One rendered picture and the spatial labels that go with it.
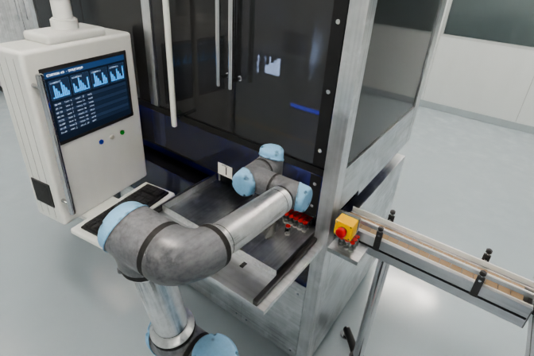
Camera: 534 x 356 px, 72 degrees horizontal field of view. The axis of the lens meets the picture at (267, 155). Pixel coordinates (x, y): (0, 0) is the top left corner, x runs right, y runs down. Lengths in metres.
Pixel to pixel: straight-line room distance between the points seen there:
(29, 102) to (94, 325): 1.37
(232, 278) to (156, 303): 0.50
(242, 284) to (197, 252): 0.66
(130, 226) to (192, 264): 0.14
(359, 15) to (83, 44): 1.06
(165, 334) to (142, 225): 0.37
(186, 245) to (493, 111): 5.48
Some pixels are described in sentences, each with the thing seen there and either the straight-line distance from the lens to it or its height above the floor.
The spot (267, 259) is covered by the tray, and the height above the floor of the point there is 0.88.
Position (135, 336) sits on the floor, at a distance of 2.38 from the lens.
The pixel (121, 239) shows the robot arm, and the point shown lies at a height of 1.40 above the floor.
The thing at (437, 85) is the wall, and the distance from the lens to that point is 5.96.
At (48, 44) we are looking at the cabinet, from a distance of 1.61.
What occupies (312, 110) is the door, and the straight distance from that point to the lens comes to 1.31.
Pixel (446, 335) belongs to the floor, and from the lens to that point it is 2.61.
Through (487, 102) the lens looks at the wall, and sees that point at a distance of 5.91.
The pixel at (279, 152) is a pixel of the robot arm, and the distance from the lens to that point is 1.09.
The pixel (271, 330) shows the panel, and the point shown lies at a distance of 2.12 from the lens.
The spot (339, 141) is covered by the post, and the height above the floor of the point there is 1.34.
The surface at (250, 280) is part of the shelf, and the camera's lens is 1.37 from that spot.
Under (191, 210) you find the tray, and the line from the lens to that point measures 1.67.
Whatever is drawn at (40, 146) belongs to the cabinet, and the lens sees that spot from 1.67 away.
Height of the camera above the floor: 1.89
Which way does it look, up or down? 29 degrees down
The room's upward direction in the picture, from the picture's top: 4 degrees clockwise
